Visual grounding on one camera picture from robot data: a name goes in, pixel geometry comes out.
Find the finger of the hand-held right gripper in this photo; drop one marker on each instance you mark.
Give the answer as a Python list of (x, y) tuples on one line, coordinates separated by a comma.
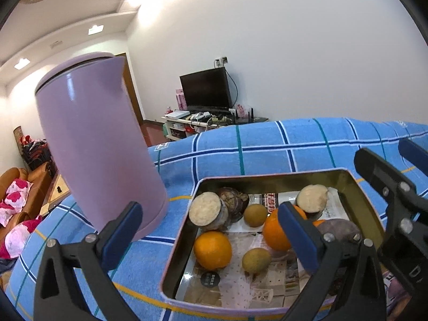
[(378, 174), (414, 155)]

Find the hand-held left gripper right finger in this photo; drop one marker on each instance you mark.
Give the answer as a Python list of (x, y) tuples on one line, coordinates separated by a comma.
[(296, 237)]

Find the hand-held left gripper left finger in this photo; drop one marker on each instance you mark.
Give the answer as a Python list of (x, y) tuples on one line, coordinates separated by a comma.
[(122, 237)]

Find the large orange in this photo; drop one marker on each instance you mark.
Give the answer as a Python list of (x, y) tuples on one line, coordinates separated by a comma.
[(213, 250), (274, 232)]

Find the purple sweet potato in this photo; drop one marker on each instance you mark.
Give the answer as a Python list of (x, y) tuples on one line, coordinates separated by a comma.
[(337, 229)]

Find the small cut taro piece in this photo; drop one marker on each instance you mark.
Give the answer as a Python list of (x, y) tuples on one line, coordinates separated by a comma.
[(312, 198)]

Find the pink metal tin box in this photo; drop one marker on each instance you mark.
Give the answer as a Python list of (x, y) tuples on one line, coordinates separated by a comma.
[(267, 182)]

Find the whole brown taro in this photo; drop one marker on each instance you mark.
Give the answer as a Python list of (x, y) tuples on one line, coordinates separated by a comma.
[(235, 204)]

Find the large cut taro piece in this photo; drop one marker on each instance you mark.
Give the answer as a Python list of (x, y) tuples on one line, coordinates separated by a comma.
[(205, 209)]

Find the wooden coffee table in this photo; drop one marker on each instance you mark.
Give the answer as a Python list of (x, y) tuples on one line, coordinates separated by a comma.
[(55, 194)]

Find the blue plaid blanket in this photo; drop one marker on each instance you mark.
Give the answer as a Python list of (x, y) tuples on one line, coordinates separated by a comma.
[(260, 153)]

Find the lilac electric kettle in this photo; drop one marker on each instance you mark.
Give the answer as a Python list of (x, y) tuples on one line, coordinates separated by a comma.
[(100, 147)]

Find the pink floral cushion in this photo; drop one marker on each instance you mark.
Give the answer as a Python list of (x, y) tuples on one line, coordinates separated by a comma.
[(18, 192), (18, 237)]

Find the orange leather sofa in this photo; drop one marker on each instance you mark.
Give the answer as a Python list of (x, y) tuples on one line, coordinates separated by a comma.
[(36, 177)]

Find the black crates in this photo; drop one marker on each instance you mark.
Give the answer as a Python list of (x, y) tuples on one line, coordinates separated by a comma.
[(36, 153)]

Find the low television stand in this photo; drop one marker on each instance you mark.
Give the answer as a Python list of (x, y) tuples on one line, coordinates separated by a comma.
[(259, 119)]

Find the black router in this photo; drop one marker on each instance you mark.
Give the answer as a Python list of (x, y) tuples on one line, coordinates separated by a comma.
[(245, 116)]

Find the white set-top box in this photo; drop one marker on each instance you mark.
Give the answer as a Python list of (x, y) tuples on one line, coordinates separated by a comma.
[(176, 114)]

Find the pink floral bag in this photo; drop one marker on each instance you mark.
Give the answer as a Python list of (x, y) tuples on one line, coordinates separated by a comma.
[(240, 109)]

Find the brown wooden door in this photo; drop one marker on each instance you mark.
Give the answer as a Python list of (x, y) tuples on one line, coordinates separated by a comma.
[(133, 90)]

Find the black television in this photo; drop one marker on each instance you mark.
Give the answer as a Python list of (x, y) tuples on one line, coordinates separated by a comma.
[(205, 88)]

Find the rectangular ceiling light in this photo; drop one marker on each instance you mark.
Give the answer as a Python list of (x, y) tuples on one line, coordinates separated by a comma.
[(96, 30), (21, 63)]

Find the ceiling air vent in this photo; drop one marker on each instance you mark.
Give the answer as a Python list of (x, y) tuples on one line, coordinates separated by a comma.
[(56, 44)]

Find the wall socket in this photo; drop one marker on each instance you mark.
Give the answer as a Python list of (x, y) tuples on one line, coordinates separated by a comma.
[(220, 61)]

